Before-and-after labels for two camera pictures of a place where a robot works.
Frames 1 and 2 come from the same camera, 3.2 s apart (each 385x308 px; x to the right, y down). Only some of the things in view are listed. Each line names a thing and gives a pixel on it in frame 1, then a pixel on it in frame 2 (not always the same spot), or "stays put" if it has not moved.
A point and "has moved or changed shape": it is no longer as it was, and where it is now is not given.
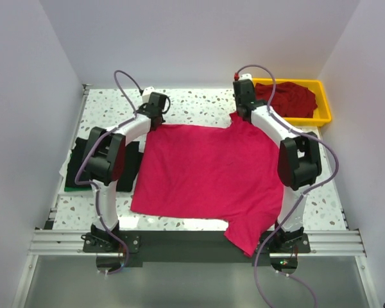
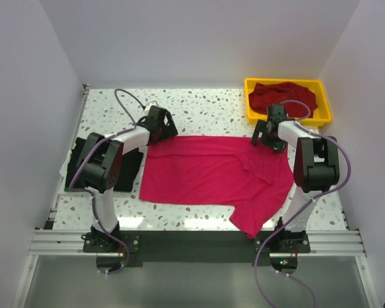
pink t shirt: x=230 y=173 has moved or changed shape
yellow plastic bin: x=317 y=91 stays put
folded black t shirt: x=128 y=176 stays put
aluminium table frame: x=50 y=240 stays put
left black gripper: x=157 y=119 to x=163 y=127
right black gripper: x=244 y=113 to x=266 y=136
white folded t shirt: x=63 y=170 stays put
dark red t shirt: x=290 y=99 stays put
